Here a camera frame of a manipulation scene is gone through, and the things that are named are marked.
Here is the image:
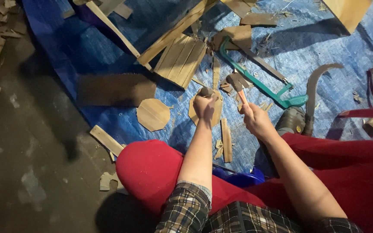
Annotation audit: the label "person's left hand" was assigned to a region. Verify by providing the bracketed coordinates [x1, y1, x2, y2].
[193, 92, 219, 123]

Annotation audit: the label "person's right hand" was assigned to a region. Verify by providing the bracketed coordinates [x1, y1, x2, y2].
[240, 102, 276, 140]

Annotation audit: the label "hammer with orange handle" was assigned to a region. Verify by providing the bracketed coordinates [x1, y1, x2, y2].
[226, 73, 249, 105]

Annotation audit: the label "octagonal wooden piece under chisel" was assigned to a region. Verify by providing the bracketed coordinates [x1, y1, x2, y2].
[188, 90, 223, 127]

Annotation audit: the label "green hacksaw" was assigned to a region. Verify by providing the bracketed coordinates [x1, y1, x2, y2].
[219, 36, 309, 109]

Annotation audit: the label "narrow wooden slat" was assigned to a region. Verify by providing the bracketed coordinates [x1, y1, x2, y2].
[212, 57, 221, 91]

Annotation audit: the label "short wooden strip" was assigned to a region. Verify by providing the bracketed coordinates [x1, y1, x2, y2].
[220, 118, 233, 163]

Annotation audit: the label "person's grey shoe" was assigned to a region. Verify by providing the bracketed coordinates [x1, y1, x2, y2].
[275, 106, 306, 136]

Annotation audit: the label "panel of joined wooden slats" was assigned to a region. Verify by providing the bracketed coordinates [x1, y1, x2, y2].
[153, 34, 208, 90]

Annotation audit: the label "blue plastic stool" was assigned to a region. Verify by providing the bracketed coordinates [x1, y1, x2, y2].
[212, 164, 265, 188]

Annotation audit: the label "curved sickle knife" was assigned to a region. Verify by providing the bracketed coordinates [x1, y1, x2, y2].
[302, 63, 344, 137]

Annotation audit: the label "brown cardboard piece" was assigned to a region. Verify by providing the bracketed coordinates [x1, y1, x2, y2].
[211, 25, 253, 52]

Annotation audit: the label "long wooden plank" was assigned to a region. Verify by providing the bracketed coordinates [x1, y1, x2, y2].
[137, 0, 219, 66]

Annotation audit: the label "blue tarpaulin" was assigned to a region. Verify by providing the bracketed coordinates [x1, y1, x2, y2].
[22, 0, 373, 182]

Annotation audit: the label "person's red trousers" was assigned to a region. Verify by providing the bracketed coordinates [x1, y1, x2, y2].
[115, 132, 373, 233]

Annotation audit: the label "dark rectangular wooden board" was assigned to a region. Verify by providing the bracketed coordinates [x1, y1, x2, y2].
[76, 73, 157, 107]

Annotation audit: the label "flat brown wood piece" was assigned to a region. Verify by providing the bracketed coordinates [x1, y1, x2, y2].
[240, 13, 278, 27]

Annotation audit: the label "person's plaid shirt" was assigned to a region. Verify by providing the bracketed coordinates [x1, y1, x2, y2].
[154, 181, 364, 233]

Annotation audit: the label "pale wooden offcut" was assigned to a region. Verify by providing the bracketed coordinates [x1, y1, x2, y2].
[90, 125, 125, 157]

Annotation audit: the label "thin pale wooden strip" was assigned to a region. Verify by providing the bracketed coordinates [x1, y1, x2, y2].
[85, 1, 153, 72]

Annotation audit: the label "wooden box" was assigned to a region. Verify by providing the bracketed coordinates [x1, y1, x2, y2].
[322, 0, 373, 35]

